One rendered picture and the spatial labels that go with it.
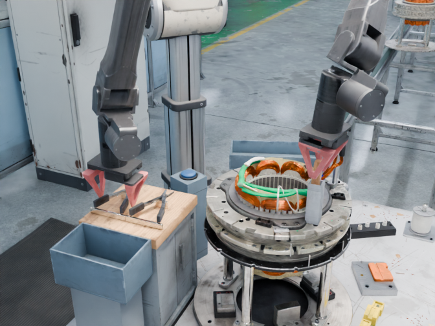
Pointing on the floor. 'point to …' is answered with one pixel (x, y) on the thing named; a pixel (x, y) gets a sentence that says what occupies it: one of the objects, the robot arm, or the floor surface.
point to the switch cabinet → (66, 83)
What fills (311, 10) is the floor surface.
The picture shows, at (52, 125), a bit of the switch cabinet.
